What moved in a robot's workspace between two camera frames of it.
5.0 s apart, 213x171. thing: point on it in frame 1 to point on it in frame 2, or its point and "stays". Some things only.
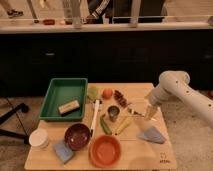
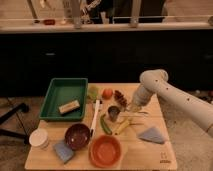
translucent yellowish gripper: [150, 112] to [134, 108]
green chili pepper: [105, 126] stays
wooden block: [69, 107] stays
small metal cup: [113, 111] stays
